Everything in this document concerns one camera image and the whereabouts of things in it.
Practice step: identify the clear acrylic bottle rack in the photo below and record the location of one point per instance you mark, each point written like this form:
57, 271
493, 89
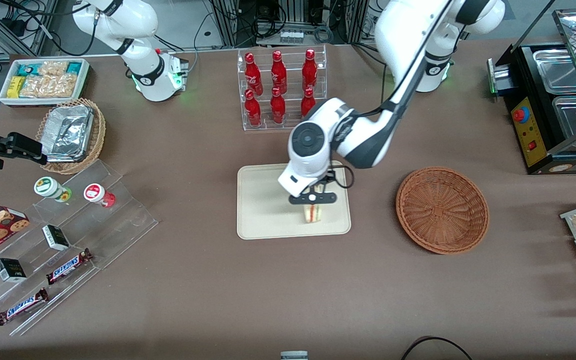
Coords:
290, 82

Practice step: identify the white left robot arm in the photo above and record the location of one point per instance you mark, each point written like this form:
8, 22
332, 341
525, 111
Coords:
363, 135

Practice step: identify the white plastic snack bin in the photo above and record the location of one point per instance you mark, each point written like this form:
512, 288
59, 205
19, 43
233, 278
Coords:
83, 82

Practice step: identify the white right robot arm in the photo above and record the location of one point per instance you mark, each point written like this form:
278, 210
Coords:
143, 60

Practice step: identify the beige plastic tray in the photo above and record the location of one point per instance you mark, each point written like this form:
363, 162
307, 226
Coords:
263, 205

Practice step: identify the triangular sandwich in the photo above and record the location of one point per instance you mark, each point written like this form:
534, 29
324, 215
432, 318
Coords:
314, 214

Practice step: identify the snickers chocolate bar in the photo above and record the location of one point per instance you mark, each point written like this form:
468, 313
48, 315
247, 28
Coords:
22, 306
68, 267

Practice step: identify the small black box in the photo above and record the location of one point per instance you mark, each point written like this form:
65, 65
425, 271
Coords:
56, 238
10, 270

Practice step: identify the grey white device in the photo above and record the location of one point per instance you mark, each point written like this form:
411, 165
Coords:
294, 355

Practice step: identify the clear acrylic stepped shelf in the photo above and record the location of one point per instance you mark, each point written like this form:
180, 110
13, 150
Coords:
118, 220

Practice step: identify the yellow snack pack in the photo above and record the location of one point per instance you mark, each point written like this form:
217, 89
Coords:
16, 87

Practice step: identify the aluminium foil tray stack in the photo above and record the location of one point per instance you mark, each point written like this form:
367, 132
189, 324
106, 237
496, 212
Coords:
68, 132

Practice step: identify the black food warmer machine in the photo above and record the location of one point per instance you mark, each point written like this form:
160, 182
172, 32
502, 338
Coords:
523, 130

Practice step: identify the red cola bottle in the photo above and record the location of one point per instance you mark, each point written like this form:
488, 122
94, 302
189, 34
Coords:
278, 108
307, 102
310, 71
279, 74
253, 75
253, 111

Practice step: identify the teal snack pack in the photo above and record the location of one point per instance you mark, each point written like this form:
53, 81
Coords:
29, 69
74, 68

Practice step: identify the clear bag of crackers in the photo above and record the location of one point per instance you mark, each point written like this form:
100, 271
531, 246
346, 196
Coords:
50, 86
53, 68

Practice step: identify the light wicker basket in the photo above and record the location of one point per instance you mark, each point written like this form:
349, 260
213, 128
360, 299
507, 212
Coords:
99, 135

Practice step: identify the white power strip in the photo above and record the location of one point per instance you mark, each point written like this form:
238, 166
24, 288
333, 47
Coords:
291, 36

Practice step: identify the red lid white cup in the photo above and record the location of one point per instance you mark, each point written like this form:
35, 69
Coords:
95, 193

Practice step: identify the green lid white cup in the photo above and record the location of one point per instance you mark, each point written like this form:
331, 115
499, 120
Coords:
48, 187

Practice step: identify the brown round wicker basket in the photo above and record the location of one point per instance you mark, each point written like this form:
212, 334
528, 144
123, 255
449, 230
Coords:
443, 210

